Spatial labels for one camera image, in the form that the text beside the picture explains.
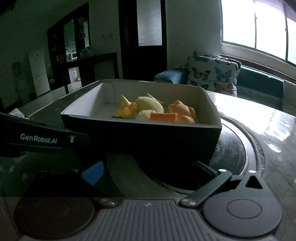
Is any window with green frame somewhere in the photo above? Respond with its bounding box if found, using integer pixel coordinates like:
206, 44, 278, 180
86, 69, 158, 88
220, 1, 295, 66

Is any orange triceratops toy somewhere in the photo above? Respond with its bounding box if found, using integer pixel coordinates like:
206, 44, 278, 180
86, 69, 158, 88
115, 95, 138, 118

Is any dark cardboard box white inside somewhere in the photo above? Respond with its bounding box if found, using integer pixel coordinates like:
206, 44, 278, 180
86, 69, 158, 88
60, 79, 223, 179

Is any butterfly print cushion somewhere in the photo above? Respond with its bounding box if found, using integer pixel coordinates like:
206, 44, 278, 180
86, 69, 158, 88
187, 53, 241, 97

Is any dark wooden cabinet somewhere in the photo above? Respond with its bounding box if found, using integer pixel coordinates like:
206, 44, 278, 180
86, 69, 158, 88
47, 2, 119, 94

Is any orange rubber pig toy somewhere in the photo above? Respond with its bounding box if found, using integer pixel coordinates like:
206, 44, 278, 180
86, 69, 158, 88
168, 100, 196, 124

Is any white refrigerator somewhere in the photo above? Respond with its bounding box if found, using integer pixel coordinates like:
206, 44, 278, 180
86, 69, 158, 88
29, 49, 50, 97

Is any dark door with glass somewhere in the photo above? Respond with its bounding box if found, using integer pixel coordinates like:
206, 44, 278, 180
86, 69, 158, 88
118, 0, 167, 81

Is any grey folded blanket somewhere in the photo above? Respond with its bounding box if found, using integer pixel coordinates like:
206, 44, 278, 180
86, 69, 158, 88
282, 80, 296, 115

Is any teal sofa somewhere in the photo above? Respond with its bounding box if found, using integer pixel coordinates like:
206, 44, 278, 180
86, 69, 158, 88
154, 66, 283, 110

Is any yellow plush duck toy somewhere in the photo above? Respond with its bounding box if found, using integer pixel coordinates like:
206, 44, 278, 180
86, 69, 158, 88
135, 95, 164, 121

